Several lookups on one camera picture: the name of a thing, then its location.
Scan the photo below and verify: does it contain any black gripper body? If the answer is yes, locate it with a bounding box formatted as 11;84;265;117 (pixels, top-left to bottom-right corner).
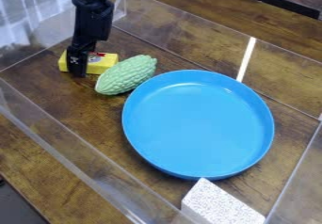
73;0;115;46

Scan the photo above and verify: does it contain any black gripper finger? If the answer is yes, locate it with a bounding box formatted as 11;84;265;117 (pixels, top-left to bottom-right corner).
67;43;97;77

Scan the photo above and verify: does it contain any yellow butter block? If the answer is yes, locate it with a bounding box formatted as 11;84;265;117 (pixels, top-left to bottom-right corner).
58;52;118;75

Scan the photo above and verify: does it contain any green bitter gourd toy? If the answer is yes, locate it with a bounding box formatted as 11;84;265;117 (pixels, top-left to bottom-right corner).
95;55;158;95

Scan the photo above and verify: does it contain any blue round tray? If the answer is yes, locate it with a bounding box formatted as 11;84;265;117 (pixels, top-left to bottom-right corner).
122;70;274;180

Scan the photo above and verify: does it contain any white speckled foam block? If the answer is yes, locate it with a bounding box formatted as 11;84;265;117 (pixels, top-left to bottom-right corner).
182;178;266;224

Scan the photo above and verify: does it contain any clear acrylic enclosure wall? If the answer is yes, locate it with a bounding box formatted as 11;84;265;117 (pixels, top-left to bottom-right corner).
0;0;322;224

